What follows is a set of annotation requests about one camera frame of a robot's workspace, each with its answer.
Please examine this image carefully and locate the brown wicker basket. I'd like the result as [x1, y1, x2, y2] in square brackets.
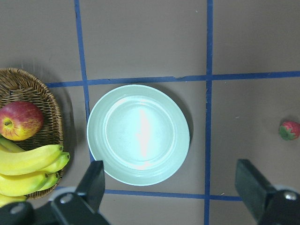
[0, 67, 64, 201]

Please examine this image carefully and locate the yellow banana bunch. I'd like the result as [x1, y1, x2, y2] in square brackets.
[0, 137, 70, 207]

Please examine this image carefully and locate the red yellow apple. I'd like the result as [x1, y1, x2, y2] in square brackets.
[0, 101, 44, 141]

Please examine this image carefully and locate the light green plate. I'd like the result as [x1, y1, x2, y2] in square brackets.
[87, 84, 190, 186]

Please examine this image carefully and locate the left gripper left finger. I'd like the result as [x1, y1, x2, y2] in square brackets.
[75, 161, 105, 212]

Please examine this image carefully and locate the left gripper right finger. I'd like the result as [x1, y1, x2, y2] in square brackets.
[235, 159, 277, 222]

